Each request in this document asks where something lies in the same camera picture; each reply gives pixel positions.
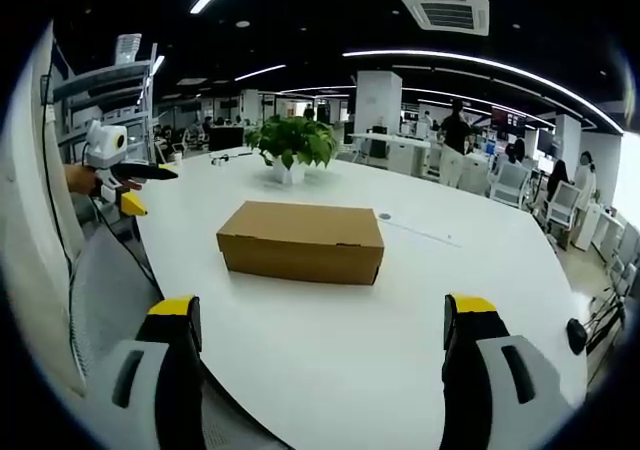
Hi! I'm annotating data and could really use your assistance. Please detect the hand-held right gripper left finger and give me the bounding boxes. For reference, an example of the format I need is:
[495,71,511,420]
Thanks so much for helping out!
[82,294,204,450]

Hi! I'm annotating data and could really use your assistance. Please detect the white office chair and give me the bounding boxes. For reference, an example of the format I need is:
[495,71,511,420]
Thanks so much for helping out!
[543,179,582,232]
[491,161,532,207]

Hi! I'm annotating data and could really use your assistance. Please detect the green potted plant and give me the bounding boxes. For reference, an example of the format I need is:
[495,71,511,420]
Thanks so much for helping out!
[243,114,340,171]

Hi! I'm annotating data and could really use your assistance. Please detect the ceiling air conditioner vent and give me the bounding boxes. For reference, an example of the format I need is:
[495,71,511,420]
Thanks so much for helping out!
[399,0,491,38]

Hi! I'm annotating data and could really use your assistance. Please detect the white headset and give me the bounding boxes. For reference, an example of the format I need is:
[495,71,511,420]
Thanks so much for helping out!
[209,151,254,167]

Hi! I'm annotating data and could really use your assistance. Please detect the black computer mouse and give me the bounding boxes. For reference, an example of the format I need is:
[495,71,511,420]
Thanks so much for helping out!
[565,317,589,357]

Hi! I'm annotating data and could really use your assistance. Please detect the black computer monitor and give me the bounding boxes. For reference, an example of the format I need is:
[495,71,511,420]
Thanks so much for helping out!
[207,125,245,153]

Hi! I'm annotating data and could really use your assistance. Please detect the person's left hand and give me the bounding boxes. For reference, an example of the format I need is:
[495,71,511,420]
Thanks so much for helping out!
[63,161,103,195]

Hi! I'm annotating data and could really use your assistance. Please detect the brown cardboard shoe box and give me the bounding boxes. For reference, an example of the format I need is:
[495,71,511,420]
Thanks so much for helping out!
[215,200,386,287]

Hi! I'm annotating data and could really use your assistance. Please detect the black hanging cable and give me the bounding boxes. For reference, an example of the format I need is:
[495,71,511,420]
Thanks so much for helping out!
[40,73,77,284]

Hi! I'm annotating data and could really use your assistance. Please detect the grey metal storage rack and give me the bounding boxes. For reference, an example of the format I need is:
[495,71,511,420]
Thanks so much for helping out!
[51,43,162,167]

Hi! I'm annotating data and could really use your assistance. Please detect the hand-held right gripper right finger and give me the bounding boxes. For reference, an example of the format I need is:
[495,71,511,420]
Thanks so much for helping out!
[439,292,577,450]

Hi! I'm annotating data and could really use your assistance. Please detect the white plant pot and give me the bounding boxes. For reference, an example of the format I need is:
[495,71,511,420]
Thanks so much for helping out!
[271,156,307,187]

